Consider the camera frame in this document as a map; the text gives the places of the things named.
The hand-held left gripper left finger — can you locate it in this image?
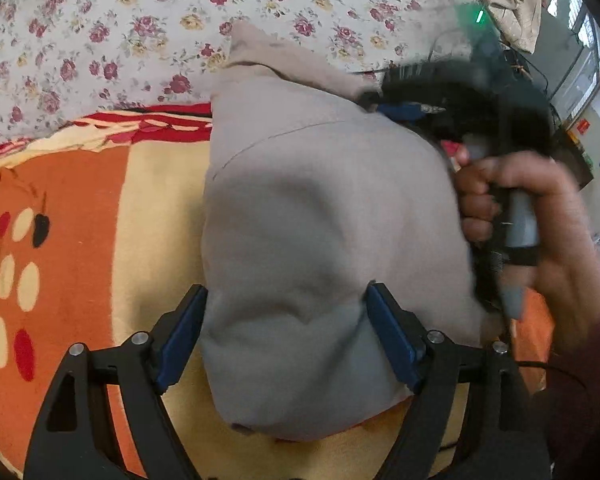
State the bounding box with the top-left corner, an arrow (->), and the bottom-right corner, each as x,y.
24,284 -> 209,480

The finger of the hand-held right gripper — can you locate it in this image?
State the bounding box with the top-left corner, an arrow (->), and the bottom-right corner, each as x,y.
357,85 -> 451,123

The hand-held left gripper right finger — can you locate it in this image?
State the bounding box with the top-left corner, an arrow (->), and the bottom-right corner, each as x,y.
365,282 -> 553,480

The grey sweatshirt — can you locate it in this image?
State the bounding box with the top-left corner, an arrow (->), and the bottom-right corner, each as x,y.
200,20 -> 486,443

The person's right forearm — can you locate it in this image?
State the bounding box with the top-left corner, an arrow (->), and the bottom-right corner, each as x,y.
530,287 -> 600,480

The person's right hand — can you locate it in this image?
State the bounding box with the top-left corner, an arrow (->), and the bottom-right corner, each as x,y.
452,150 -> 600,356

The window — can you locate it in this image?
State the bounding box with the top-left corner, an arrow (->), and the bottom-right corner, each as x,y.
547,0 -> 600,111

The dark wooden furniture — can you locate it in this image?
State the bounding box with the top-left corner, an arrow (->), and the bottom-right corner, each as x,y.
550,125 -> 595,191

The orange red printed blanket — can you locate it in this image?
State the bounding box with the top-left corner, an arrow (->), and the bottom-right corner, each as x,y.
0,102 -> 556,480

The floral bedsheet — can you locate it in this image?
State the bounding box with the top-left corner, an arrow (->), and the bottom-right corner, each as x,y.
0,0 -> 496,153

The thin black cable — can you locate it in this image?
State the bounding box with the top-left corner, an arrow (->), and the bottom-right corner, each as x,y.
437,359 -> 590,453

